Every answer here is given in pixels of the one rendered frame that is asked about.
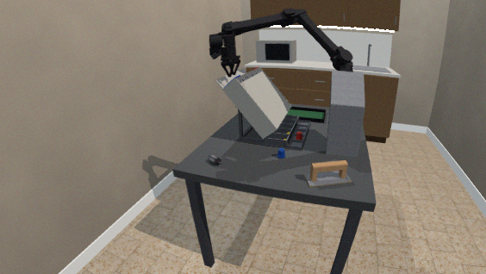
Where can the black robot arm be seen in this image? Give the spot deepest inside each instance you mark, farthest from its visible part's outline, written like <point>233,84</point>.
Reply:
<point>344,57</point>

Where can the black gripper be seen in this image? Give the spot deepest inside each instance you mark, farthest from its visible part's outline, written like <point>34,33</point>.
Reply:
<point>231,53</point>

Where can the blue plug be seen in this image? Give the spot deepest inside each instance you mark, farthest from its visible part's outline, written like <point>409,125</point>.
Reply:
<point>281,153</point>

